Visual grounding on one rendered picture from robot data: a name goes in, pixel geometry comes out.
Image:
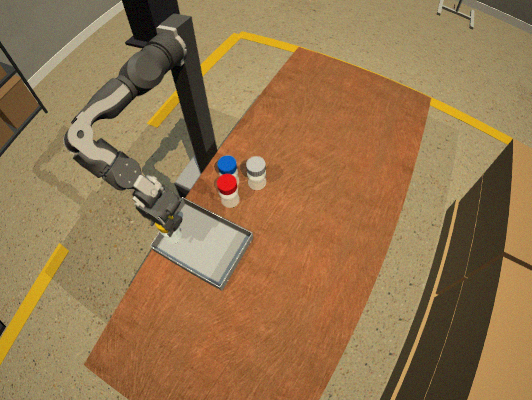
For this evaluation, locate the clear glass bottle with grey cap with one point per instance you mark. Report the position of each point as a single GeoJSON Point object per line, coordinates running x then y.
{"type": "Point", "coordinates": [256, 173]}

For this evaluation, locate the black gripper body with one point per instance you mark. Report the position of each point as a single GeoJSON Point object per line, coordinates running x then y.
{"type": "Point", "coordinates": [165, 206]}

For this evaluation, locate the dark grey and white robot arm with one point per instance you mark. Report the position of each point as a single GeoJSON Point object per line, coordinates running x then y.
{"type": "Point", "coordinates": [142, 71]}

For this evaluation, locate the glass bottle with blue cap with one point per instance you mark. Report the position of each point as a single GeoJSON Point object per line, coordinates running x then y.
{"type": "Point", "coordinates": [227, 165]}

